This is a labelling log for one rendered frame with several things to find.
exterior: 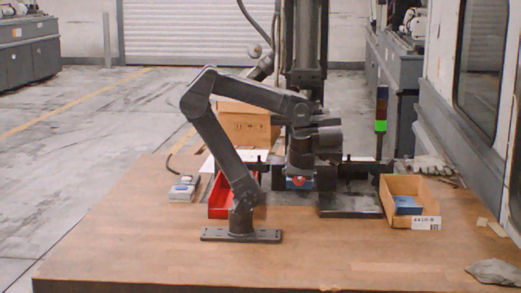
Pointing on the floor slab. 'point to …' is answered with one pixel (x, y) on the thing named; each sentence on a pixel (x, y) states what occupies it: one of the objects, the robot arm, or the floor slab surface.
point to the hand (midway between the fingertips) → (298, 182)
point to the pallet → (236, 148)
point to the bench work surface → (312, 280)
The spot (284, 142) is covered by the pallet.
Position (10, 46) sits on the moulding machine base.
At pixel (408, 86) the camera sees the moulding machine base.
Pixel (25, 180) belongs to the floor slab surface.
